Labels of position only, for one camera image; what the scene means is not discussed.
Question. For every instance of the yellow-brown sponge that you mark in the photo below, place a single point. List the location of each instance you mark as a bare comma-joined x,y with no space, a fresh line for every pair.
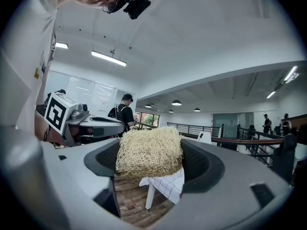
148,152

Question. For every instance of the person's left forearm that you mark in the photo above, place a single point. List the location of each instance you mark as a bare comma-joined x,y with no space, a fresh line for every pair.
40,126

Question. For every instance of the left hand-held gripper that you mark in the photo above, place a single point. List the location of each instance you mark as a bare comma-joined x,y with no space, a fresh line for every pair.
55,111

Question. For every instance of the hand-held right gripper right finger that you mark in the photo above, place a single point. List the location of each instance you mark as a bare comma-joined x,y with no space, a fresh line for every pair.
239,188

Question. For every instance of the white grid tablecloth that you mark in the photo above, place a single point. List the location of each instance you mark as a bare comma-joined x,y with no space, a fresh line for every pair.
168,183

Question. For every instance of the black head-mounted camera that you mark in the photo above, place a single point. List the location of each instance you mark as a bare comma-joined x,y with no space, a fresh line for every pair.
138,6

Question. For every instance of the glass partition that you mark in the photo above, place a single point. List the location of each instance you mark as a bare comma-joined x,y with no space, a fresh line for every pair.
81,92

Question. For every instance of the large window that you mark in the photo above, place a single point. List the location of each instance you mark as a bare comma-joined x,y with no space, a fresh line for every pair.
148,120

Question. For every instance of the black office chair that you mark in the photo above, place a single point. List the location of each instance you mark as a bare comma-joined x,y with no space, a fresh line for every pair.
285,157

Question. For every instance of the person's white t-shirt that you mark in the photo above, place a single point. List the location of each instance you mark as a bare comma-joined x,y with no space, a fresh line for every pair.
24,44

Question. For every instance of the long ceiling tube light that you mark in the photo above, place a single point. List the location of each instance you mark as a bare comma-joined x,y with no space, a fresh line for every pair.
62,45
271,95
290,73
109,58

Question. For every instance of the railing with wooden handrail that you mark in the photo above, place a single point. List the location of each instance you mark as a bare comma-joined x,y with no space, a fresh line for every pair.
251,141

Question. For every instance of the black metal railing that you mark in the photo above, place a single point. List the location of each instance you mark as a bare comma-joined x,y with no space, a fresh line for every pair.
221,130

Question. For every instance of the frosted glass door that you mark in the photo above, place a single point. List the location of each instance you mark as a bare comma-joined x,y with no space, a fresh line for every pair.
225,126

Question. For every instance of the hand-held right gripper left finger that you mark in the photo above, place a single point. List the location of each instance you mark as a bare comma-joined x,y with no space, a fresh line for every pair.
72,176

